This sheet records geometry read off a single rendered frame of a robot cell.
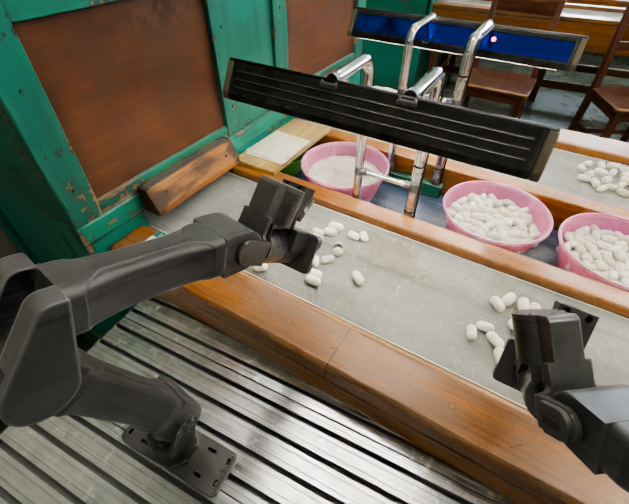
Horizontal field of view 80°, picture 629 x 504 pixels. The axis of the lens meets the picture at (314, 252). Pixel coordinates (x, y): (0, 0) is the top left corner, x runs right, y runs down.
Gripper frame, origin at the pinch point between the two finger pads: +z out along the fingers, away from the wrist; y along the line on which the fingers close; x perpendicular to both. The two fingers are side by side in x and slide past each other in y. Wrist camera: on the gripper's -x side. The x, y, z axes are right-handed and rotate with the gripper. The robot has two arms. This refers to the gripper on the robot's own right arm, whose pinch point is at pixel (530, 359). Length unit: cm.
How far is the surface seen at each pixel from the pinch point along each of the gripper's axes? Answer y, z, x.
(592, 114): -26, 313, -160
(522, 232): 5.8, 37.2, -22.3
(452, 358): 10.4, 4.0, 6.3
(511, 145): 14.9, -6.3, -29.8
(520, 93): 27, 191, -117
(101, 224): 87, -12, 9
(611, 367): -14.6, 14.0, -2.2
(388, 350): 20.7, -2.4, 8.5
